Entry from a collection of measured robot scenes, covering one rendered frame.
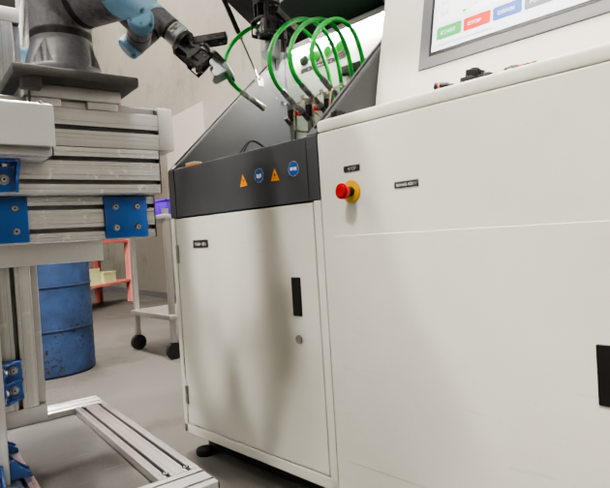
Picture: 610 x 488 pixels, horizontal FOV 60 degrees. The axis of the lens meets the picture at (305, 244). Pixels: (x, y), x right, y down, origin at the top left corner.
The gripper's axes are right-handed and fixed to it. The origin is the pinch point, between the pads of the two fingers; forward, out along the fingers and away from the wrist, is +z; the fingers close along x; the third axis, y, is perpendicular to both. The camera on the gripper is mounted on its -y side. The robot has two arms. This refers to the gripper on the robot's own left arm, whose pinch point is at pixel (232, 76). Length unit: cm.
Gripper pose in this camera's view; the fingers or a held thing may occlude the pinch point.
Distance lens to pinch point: 182.0
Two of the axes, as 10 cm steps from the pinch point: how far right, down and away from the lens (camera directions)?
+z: 7.5, 6.6, -0.4
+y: -6.5, 7.2, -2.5
